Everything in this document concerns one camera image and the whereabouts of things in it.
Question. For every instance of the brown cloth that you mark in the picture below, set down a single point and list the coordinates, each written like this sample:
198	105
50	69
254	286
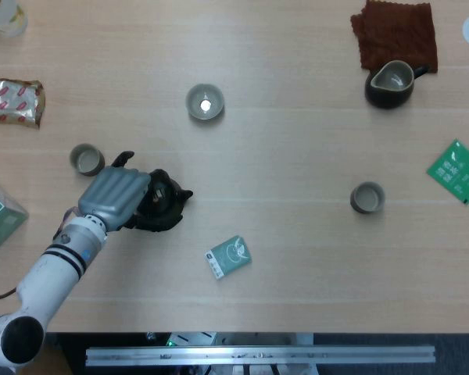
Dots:
394	35

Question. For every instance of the foil bag with red print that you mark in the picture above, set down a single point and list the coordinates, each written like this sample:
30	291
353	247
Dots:
8	103

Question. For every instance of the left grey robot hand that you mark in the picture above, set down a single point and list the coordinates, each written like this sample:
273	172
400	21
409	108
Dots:
113	195

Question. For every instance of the aluminium rail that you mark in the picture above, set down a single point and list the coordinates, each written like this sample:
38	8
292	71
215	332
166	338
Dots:
258	355

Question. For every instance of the dark ceramic pitcher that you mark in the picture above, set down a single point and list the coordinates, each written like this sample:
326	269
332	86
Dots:
387	97

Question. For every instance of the black teapot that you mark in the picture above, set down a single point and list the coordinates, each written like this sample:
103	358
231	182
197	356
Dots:
168	211

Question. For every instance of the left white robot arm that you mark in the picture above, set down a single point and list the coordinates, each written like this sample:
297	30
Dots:
51	273

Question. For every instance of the clear bottle with cork cap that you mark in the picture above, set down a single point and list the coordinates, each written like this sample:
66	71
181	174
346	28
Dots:
8	19

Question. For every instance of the small dark ceramic teacup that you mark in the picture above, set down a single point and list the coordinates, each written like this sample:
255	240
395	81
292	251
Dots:
86	160
367	197

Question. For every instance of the flat green tea sachet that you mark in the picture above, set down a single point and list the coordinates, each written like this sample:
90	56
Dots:
457	172

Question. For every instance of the small green tea box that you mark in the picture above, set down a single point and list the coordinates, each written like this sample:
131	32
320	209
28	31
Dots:
228	258

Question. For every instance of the wide grey tea bowl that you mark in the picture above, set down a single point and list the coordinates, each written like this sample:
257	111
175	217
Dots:
197	105

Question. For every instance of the large green tea box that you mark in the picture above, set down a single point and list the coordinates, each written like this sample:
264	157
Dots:
4	218

